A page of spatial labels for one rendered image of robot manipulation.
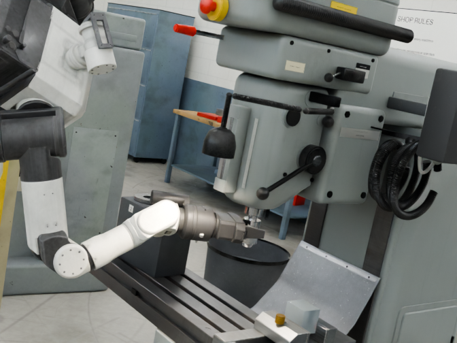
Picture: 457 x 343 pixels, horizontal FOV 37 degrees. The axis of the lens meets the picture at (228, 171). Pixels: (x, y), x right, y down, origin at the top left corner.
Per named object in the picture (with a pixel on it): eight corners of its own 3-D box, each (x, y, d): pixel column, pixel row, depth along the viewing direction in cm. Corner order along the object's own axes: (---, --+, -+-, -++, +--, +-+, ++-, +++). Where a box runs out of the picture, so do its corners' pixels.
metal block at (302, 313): (299, 335, 156) (304, 311, 155) (281, 324, 160) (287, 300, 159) (315, 333, 159) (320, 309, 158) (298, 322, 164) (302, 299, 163)
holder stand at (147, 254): (154, 278, 199) (165, 213, 196) (111, 253, 214) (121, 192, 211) (184, 274, 208) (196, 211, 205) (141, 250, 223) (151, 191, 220)
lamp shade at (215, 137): (197, 152, 146) (202, 124, 145) (207, 150, 153) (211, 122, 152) (229, 160, 145) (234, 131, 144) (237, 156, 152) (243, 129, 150)
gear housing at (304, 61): (276, 79, 150) (285, 34, 149) (211, 64, 169) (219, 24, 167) (373, 95, 172) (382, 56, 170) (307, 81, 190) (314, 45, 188)
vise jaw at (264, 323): (288, 351, 150) (291, 335, 149) (253, 327, 159) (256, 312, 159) (307, 348, 154) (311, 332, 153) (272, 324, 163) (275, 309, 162)
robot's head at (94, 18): (81, 61, 157) (94, 47, 151) (72, 26, 158) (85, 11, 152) (105, 60, 160) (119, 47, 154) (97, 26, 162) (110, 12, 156)
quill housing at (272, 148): (254, 215, 160) (281, 79, 154) (204, 191, 175) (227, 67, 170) (311, 215, 172) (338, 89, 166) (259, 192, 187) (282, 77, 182)
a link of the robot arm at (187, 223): (197, 235, 165) (151, 229, 162) (186, 245, 174) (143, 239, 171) (200, 190, 169) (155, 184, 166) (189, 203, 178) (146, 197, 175)
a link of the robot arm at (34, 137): (6, 184, 146) (-2, 121, 143) (9, 177, 154) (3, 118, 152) (62, 180, 148) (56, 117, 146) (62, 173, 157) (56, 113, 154)
